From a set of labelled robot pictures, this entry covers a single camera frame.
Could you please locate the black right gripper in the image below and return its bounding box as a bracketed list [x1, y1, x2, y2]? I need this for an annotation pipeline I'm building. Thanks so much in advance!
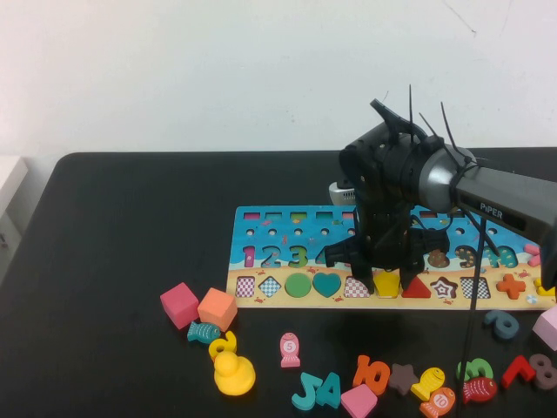
[324, 208, 450, 293]

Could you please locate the yellow pentagon piece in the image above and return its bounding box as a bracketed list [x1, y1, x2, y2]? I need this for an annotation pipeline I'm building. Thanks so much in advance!
[373, 270, 401, 300]

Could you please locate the red triangle piece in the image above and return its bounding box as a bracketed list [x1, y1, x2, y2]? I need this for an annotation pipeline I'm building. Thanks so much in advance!
[400, 276, 433, 300]

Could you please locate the teal heart piece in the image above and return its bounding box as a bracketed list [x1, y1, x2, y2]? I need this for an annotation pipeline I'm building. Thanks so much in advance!
[312, 272, 343, 299]

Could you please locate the green circle piece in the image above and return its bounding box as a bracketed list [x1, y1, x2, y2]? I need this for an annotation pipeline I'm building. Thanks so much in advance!
[285, 273, 313, 298]

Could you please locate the brown star piece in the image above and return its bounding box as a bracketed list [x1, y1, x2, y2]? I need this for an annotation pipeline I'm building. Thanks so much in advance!
[388, 363, 419, 396]

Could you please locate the colourful wooden puzzle board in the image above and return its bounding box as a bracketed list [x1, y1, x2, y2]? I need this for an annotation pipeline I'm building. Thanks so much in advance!
[225, 205, 557, 310]

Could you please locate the orange plus sign piece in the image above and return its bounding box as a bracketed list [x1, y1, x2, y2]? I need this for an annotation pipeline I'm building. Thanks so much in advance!
[495, 273, 527, 300]

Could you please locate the pink trapezoid piece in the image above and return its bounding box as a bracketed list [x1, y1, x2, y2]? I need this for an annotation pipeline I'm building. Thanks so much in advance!
[340, 383, 379, 418]

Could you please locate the yellow number piece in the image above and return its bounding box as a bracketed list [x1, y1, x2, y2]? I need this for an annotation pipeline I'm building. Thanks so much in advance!
[208, 330, 238, 361]

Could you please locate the orange number ten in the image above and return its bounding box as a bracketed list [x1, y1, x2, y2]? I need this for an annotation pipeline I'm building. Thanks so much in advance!
[352, 354, 392, 396]

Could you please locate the yellow wooden fish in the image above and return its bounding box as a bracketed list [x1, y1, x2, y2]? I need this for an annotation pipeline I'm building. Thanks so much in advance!
[410, 367, 447, 402]

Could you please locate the pink fish with five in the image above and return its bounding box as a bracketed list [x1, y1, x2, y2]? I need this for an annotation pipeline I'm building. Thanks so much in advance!
[279, 332, 302, 369]

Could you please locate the slate blue number nine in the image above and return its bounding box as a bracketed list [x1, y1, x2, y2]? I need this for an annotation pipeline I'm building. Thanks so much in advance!
[483, 309, 520, 340]

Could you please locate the teal number four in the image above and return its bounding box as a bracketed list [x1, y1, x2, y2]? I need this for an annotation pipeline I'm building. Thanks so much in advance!
[315, 371, 343, 409]

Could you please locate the green number three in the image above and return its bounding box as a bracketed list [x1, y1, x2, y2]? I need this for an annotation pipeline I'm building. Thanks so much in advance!
[455, 358, 495, 384]

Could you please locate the orange fish with ten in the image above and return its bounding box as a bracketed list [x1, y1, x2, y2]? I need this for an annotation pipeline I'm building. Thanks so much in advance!
[419, 387, 457, 418]

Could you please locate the teal number five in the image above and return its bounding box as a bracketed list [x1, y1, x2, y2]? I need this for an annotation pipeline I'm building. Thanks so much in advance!
[291, 372, 325, 412]

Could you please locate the red wooden fish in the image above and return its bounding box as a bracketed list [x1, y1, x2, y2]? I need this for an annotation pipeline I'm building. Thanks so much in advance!
[460, 376, 499, 405]

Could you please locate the black zip tie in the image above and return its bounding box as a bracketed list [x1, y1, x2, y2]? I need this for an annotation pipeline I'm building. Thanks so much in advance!
[440, 102, 469, 162]
[407, 84, 416, 136]
[419, 111, 440, 140]

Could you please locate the red number seven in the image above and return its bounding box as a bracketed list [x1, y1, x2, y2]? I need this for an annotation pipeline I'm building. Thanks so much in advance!
[501, 354, 537, 390]

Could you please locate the light pink cube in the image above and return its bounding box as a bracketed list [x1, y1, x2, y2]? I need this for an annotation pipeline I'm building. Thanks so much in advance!
[533, 304, 557, 352]

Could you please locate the orange cube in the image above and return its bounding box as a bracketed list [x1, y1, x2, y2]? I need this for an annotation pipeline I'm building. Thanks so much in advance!
[197, 287, 239, 332]

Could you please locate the yellow duck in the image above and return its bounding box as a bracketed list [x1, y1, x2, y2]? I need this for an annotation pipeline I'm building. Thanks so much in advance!
[213, 350, 257, 396]

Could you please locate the teal wooden fish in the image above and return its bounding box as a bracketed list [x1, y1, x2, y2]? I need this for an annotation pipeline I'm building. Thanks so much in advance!
[186, 320, 222, 344]

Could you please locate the brown number eight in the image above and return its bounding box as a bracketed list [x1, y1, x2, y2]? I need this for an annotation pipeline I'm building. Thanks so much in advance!
[531, 353, 557, 391]

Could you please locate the magenta cube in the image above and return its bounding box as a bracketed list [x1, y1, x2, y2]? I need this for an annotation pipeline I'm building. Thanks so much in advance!
[159, 281, 200, 330]

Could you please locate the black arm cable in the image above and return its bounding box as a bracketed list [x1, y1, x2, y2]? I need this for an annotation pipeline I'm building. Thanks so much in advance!
[459, 215, 488, 418]

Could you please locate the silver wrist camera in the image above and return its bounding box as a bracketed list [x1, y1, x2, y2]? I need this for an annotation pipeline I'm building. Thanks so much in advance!
[328, 180, 359, 206]

